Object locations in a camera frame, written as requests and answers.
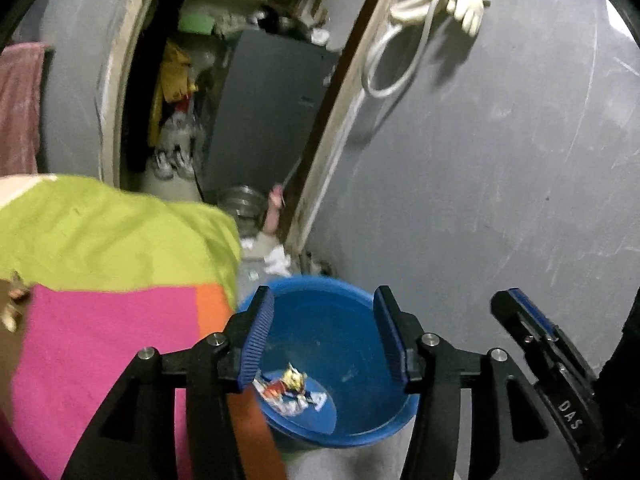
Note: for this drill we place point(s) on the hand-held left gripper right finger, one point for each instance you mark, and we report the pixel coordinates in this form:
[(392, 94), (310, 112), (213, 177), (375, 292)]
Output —
[(388, 335)]

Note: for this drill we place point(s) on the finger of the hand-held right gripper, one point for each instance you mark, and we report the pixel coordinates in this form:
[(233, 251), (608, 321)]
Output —
[(525, 315)]

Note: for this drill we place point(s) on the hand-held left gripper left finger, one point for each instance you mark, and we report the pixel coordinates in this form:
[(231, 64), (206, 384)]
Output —
[(256, 345)]

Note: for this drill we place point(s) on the white red wrapper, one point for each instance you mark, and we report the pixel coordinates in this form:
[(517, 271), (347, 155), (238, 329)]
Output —
[(270, 390)]

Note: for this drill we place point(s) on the blue plastic basin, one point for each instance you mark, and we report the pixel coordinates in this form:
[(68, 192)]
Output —
[(340, 340)]

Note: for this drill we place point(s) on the yellow snack wrapper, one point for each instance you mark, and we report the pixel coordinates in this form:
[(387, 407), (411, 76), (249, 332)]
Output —
[(294, 377)]

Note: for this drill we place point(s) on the white green paper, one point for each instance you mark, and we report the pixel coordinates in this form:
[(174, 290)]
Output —
[(312, 401)]

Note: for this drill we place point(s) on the white paper scrap on floor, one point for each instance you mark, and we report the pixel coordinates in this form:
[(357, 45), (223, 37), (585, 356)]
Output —
[(277, 260)]

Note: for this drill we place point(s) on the metal pot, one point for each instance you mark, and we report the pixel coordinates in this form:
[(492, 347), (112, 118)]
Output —
[(242, 202)]

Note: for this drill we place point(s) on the multicolour patchwork blanket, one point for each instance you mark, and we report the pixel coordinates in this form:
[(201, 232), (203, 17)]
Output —
[(100, 310)]

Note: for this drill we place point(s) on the pair of white sneakers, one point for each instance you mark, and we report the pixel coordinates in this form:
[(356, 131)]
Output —
[(170, 162)]

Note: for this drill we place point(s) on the white red printed plastic bag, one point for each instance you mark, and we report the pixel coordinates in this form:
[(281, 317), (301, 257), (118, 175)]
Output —
[(180, 127)]

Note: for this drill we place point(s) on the dark grey door panel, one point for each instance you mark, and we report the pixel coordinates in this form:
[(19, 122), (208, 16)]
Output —
[(270, 110)]

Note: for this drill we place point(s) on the yellow bag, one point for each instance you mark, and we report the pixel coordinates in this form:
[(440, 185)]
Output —
[(172, 80)]

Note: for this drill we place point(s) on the white rubber glove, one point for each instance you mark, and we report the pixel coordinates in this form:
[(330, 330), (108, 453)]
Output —
[(470, 2)]

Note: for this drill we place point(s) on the black wok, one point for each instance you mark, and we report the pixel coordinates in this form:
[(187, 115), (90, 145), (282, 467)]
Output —
[(285, 22)]

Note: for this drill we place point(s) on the green plastic board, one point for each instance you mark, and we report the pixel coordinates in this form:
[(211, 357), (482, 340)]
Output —
[(196, 22)]

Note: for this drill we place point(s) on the pink checked cloth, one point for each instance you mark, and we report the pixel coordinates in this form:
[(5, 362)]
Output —
[(20, 105)]

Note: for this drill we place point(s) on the wooden door frame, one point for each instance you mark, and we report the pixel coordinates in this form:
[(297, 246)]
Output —
[(330, 125)]

